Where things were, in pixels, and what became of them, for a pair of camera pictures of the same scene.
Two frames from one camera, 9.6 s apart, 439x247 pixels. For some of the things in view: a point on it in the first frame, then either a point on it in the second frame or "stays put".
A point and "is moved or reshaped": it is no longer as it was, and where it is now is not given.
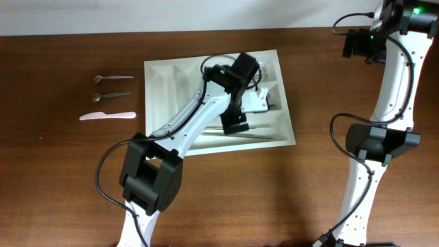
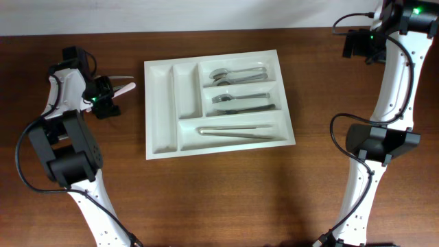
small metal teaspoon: [97, 97] is moved or reshaped
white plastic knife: [101, 115] → [131, 86]
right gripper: [353, 44] stays put
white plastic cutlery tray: [169, 84] stays put
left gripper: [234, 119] → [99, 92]
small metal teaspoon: [98, 78] stays put
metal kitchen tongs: [250, 127] stays put
